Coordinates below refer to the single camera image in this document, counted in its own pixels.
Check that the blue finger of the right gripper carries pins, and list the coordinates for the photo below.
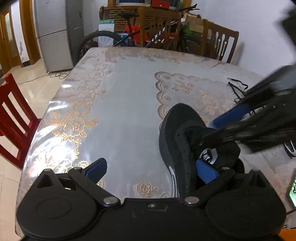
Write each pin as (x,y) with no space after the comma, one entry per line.
(213,137)
(232,116)

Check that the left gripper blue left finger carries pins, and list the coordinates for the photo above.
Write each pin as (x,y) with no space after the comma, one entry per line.
(96,170)

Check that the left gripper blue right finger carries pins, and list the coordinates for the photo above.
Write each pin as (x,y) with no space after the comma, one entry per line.
(206,172)

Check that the black shoelace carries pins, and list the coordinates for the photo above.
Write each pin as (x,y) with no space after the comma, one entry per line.
(241,98)

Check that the black sneaker with white swoosh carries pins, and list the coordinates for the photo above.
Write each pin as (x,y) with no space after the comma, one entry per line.
(179,139)

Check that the smartphone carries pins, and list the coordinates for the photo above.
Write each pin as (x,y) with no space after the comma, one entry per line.
(291,190)

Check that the brown wooden chair near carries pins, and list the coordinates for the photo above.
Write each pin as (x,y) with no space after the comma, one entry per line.
(215,40)

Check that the brown wooden chair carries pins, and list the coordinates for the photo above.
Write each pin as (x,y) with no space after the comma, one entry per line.
(159,28)
(215,40)

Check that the red wooden chair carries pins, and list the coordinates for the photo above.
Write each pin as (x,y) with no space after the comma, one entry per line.
(13,126)

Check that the cardboard box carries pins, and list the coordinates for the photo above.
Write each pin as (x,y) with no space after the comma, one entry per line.
(196,24)

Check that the black bicycle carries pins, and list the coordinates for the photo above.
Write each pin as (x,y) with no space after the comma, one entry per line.
(187,42)

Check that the brown wooden chair far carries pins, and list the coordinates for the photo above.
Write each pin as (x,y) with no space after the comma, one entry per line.
(159,28)

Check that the wooden bench under window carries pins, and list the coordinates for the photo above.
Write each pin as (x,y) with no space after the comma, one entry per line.
(107,13)

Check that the red box on sill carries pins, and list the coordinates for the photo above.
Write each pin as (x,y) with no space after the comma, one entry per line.
(160,4)

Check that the white green carton box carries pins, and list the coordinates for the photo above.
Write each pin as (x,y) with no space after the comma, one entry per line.
(106,25)

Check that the silver refrigerator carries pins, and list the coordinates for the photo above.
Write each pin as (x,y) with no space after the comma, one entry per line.
(59,30)

